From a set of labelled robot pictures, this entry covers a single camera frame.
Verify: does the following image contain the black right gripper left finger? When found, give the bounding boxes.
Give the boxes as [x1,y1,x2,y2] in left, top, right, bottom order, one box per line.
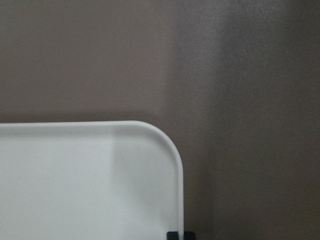
[166,231,179,240]

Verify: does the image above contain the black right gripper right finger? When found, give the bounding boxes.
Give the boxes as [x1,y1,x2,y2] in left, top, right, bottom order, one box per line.
[184,231,196,240]

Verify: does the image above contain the white rabbit serving tray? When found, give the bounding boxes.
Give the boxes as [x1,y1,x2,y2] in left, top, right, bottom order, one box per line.
[0,120,185,240]

